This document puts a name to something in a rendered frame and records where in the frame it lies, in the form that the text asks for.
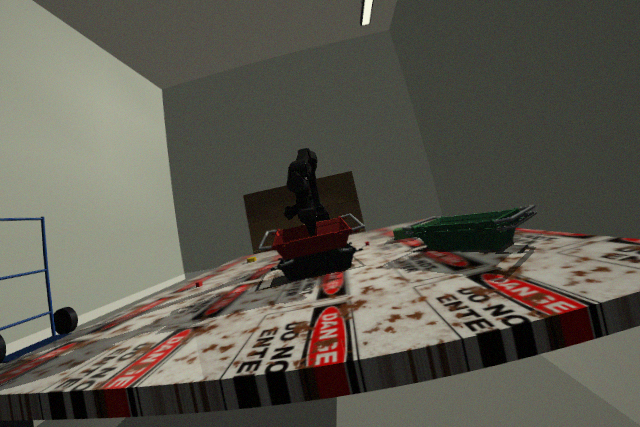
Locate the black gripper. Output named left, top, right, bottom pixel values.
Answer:
left=296, top=193, right=318, bottom=237

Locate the green rectangular block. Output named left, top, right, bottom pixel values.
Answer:
left=393, top=227, right=412, bottom=240

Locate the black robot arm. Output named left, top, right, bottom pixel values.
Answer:
left=283, top=148, right=330, bottom=221

